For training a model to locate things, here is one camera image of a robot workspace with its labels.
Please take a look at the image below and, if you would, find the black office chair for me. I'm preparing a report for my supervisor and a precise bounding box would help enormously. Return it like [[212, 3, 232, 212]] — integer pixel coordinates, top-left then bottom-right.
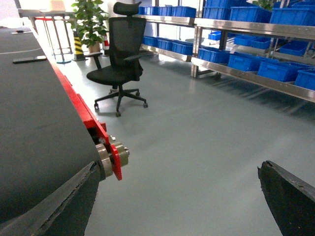
[[87, 2, 148, 117]]

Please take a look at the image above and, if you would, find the black conveyor belt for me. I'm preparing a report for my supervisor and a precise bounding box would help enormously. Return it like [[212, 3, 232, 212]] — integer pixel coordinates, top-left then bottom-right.
[[0, 28, 99, 222]]

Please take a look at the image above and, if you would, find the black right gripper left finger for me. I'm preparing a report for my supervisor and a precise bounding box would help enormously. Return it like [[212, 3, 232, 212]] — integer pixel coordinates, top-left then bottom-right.
[[0, 162, 100, 236]]

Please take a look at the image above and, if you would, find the yellow black traffic cone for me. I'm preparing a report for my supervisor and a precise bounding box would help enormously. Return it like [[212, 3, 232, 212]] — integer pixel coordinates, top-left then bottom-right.
[[73, 31, 87, 61]]

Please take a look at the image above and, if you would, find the green potted plant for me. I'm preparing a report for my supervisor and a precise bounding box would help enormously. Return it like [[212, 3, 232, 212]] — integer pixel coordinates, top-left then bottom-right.
[[71, 0, 109, 53]]

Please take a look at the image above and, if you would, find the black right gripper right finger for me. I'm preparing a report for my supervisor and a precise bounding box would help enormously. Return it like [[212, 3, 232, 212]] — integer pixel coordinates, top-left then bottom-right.
[[257, 161, 315, 236]]

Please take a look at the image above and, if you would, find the red white traffic cone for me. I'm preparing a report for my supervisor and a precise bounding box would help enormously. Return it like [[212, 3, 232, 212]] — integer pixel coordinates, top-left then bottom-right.
[[103, 34, 110, 57]]

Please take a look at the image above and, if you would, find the conveyor end roller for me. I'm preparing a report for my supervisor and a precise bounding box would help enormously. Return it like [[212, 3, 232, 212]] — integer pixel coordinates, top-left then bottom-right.
[[95, 142, 130, 181]]

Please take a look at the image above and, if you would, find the red conveyor side frame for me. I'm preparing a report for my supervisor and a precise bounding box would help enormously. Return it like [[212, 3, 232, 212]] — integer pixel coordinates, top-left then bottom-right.
[[49, 59, 122, 180]]

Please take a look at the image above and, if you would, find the stainless steel shelf rack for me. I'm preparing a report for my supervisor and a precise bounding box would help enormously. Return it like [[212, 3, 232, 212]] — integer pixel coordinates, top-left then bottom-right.
[[142, 15, 315, 102]]

